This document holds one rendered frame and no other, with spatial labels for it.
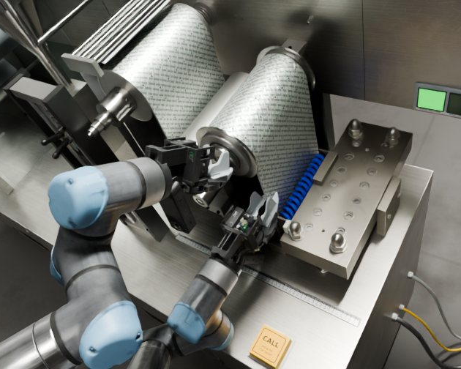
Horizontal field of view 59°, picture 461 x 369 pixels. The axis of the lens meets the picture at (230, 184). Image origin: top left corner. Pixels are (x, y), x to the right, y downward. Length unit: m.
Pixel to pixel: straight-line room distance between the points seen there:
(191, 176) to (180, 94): 0.33
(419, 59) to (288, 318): 0.62
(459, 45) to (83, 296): 0.75
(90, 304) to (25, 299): 2.14
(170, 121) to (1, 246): 2.24
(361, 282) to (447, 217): 1.23
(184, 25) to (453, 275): 1.57
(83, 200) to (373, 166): 0.71
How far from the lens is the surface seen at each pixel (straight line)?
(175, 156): 0.65
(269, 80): 0.87
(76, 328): 0.55
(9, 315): 2.71
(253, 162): 0.80
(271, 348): 0.97
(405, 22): 0.88
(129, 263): 1.22
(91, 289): 0.56
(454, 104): 0.97
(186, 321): 0.80
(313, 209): 0.98
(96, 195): 0.54
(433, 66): 0.93
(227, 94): 0.99
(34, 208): 1.58
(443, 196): 2.27
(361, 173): 1.03
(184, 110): 0.98
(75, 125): 0.91
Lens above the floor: 1.84
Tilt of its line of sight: 49 degrees down
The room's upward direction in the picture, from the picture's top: 24 degrees counter-clockwise
